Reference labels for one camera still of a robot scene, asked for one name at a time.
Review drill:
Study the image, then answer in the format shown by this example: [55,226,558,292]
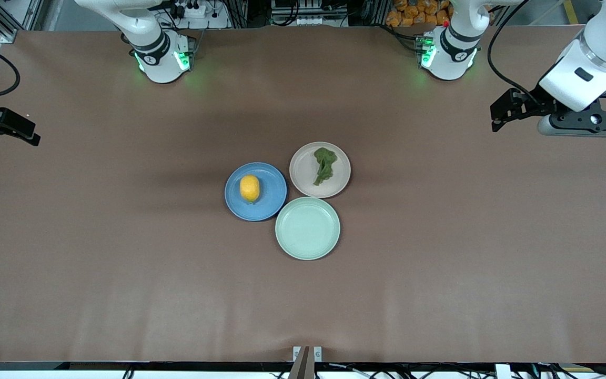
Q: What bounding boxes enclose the green lettuce leaf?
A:
[312,147,338,186]

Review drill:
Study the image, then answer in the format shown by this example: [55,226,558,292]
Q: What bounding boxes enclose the yellow lemon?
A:
[240,175,260,203]

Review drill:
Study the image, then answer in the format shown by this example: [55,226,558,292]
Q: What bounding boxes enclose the orange snack bags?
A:
[386,0,453,28]

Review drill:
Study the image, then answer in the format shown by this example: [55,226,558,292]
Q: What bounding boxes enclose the white power strip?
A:
[169,0,210,19]

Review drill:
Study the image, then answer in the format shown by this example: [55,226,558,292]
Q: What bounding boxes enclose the beige plate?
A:
[289,141,352,199]

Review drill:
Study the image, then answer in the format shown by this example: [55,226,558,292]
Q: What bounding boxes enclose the white electronics box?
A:
[271,0,348,26]

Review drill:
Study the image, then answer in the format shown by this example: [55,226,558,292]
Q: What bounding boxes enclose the mint green plate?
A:
[275,196,341,261]

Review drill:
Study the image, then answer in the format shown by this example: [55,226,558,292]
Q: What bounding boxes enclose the blue plate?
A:
[224,162,288,222]

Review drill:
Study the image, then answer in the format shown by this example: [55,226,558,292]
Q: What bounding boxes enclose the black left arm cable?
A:
[487,0,540,103]

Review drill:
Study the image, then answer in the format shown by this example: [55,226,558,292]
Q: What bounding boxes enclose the black base cables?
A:
[382,24,423,53]

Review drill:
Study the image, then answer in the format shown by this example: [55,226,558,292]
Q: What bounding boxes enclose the black cable bundle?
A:
[540,352,606,379]

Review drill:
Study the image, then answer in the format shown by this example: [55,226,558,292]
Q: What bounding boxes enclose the metal table edge bracket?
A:
[292,345,323,363]

